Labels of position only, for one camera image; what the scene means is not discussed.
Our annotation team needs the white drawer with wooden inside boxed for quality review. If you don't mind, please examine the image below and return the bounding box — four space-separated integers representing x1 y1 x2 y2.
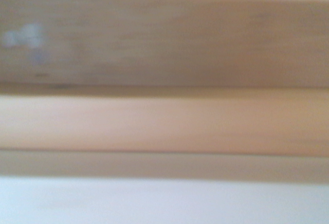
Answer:
0 0 329 224

